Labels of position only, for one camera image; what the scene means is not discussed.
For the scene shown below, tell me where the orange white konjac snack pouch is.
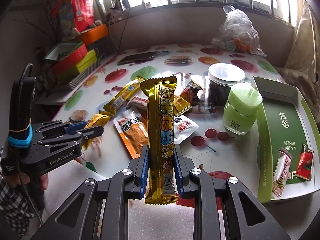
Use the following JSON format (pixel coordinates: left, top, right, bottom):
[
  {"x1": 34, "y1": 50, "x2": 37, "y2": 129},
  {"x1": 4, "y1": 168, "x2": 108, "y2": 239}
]
[{"x1": 113, "y1": 107, "x2": 148, "y2": 159}]

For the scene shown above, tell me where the gold yellow biscuit packet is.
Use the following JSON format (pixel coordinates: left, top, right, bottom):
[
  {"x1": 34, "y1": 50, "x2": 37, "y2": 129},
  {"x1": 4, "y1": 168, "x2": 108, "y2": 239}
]
[{"x1": 174, "y1": 96, "x2": 192, "y2": 117}]

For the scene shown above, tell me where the pink white sesame candy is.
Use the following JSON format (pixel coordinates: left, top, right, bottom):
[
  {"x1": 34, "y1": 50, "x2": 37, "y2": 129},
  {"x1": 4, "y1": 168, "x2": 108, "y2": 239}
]
[{"x1": 127, "y1": 95, "x2": 148, "y2": 111}]

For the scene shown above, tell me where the long gold snack bar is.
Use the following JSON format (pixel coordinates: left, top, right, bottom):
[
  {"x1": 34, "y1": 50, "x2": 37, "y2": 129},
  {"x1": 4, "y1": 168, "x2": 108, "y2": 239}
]
[{"x1": 140, "y1": 76, "x2": 178, "y2": 205}]

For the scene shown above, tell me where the white red nougat candy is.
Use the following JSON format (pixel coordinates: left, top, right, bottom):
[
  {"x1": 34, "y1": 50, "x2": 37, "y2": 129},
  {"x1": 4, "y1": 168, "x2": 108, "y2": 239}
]
[{"x1": 272, "y1": 148, "x2": 293, "y2": 199}]

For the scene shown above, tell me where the green shallow cardboard box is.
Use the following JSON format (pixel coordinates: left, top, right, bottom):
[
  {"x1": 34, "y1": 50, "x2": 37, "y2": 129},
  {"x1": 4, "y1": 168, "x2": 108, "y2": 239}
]
[{"x1": 251, "y1": 76, "x2": 319, "y2": 203}]

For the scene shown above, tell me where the white red konjac snack pouch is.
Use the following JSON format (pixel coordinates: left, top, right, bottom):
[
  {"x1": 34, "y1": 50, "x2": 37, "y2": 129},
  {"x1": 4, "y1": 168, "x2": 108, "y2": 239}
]
[{"x1": 174, "y1": 115, "x2": 199, "y2": 144}]

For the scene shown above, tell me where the left plaid sleeve forearm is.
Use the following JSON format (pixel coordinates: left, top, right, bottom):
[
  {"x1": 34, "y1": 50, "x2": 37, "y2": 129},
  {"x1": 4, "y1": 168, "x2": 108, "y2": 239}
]
[{"x1": 1, "y1": 176, "x2": 36, "y2": 239}]

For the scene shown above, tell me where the person's left hand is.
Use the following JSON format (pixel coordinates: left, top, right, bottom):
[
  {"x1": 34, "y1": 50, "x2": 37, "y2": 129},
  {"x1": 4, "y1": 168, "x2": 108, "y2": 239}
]
[{"x1": 3, "y1": 173, "x2": 49, "y2": 191}]

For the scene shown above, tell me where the phone mounted on left gripper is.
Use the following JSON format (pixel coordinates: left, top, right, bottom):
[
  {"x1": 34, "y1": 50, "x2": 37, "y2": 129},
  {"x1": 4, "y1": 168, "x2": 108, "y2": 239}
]
[{"x1": 9, "y1": 77, "x2": 36, "y2": 140}]

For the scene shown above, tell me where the striped black white box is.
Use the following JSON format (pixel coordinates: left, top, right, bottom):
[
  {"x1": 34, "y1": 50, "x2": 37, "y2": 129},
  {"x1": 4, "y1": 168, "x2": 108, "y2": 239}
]
[{"x1": 66, "y1": 59, "x2": 100, "y2": 90}]

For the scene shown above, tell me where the yellow green box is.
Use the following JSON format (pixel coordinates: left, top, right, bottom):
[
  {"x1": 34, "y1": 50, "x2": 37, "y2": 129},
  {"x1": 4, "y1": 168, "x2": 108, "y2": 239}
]
[{"x1": 61, "y1": 49, "x2": 97, "y2": 76}]

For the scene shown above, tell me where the red polka dot box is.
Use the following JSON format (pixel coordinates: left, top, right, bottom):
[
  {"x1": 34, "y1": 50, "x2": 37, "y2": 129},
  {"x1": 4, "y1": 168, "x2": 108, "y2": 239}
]
[{"x1": 44, "y1": 41, "x2": 88, "y2": 75}]

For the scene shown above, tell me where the green frosted jar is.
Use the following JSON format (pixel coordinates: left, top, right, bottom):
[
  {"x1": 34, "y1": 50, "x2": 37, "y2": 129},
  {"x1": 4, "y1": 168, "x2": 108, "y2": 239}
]
[{"x1": 223, "y1": 82, "x2": 263, "y2": 135}]

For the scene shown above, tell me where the black smartphone on table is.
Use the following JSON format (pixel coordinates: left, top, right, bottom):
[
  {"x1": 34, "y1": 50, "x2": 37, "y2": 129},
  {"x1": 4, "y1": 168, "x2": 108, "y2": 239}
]
[{"x1": 117, "y1": 51, "x2": 158, "y2": 65}]

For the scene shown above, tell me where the orange storage box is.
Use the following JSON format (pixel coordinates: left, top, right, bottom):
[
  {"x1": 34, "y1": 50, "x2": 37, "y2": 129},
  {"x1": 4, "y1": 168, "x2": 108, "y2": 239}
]
[{"x1": 75, "y1": 24, "x2": 109, "y2": 46}]

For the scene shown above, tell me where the white-lidded dark jar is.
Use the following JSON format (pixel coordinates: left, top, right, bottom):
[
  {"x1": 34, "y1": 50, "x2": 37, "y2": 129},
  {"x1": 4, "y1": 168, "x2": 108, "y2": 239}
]
[{"x1": 208, "y1": 63, "x2": 245, "y2": 106}]

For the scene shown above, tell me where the small red candy packet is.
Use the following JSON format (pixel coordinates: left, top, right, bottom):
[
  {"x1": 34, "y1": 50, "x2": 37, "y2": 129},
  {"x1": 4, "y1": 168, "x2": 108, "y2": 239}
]
[{"x1": 296, "y1": 144, "x2": 313, "y2": 181}]

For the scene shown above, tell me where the red gift bag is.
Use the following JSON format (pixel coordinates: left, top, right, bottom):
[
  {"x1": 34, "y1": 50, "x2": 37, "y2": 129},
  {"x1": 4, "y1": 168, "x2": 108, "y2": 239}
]
[{"x1": 71, "y1": 0, "x2": 94, "y2": 33}]

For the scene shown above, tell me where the clear plastic bag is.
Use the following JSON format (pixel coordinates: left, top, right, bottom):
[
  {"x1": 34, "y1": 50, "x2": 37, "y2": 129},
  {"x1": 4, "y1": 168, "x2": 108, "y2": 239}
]
[{"x1": 211, "y1": 5, "x2": 267, "y2": 57}]

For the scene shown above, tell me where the cream patterned curtain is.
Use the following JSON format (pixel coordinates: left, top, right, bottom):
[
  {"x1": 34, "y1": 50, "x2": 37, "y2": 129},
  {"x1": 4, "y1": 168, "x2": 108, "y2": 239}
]
[{"x1": 277, "y1": 0, "x2": 319, "y2": 124}]

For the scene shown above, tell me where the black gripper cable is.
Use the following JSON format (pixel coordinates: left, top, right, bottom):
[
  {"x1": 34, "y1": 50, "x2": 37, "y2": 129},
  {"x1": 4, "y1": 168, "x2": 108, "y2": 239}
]
[{"x1": 16, "y1": 63, "x2": 45, "y2": 227}]

